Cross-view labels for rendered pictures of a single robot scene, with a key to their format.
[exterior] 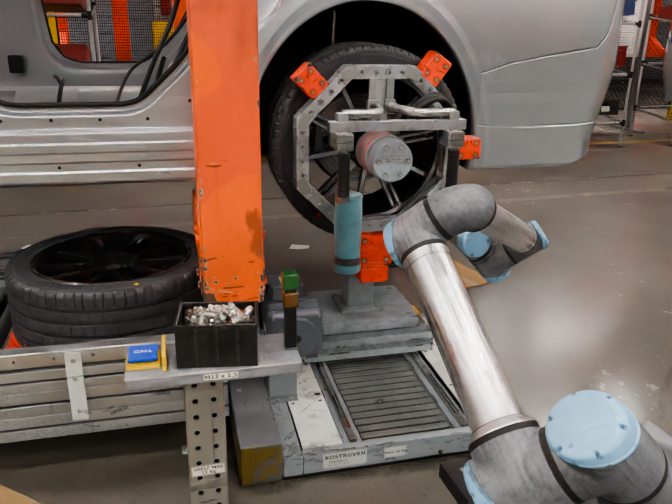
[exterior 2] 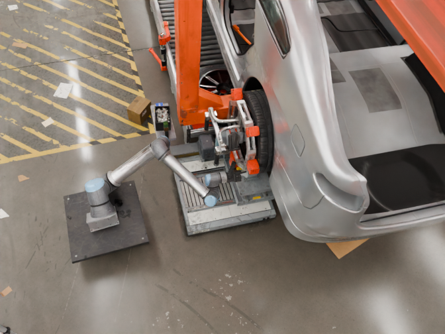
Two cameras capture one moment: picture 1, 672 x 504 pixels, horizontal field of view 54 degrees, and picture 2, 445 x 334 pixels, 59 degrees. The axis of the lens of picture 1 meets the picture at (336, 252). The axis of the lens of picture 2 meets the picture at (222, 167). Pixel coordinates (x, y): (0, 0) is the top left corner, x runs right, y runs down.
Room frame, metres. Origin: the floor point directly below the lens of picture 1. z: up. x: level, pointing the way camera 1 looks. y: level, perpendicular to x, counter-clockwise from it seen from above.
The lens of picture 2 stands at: (1.80, -2.06, 3.30)
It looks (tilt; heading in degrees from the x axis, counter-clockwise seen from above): 56 degrees down; 83
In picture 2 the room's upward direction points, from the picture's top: 8 degrees clockwise
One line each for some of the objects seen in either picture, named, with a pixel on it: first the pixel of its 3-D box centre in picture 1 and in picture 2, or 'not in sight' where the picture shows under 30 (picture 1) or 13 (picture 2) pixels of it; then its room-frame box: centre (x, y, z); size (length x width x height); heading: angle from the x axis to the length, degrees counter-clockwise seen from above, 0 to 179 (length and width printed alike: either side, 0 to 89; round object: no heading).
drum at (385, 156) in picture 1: (382, 154); (232, 136); (2.08, -0.14, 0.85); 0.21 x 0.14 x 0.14; 14
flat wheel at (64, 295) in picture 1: (116, 286); (222, 95); (2.05, 0.74, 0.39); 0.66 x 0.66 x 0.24
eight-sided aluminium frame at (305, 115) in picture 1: (376, 150); (240, 134); (2.15, -0.12, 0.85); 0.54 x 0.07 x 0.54; 104
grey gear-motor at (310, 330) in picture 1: (285, 328); (220, 148); (2.03, 0.17, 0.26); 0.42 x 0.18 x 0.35; 14
